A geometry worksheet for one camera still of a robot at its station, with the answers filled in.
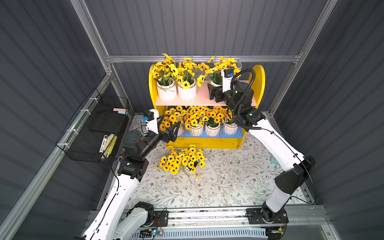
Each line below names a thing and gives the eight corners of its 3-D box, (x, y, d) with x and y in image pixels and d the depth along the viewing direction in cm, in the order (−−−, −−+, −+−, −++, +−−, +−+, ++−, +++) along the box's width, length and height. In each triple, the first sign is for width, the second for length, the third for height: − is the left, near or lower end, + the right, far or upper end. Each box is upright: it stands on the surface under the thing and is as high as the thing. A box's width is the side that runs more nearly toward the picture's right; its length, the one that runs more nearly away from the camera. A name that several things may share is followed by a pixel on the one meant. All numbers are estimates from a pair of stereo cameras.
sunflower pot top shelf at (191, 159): (191, 182, 87) (191, 172, 75) (177, 165, 93) (175, 154, 82) (207, 169, 92) (209, 158, 80) (193, 154, 99) (193, 141, 87)
